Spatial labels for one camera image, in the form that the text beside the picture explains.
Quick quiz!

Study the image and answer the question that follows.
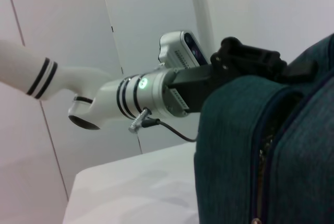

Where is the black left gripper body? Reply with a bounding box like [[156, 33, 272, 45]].
[[165, 37, 288, 115]]

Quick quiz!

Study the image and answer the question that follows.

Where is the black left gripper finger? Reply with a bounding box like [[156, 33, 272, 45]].
[[280, 60, 318, 84]]

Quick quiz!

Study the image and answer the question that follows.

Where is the dark teal fabric lunch bag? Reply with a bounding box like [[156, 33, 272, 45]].
[[193, 33, 334, 224]]

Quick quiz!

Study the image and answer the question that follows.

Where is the silver head camera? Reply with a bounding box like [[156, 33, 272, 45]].
[[157, 30, 210, 68]]

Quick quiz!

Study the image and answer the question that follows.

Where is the left arm cable metal plug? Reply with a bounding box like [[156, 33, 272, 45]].
[[127, 107, 198, 143]]

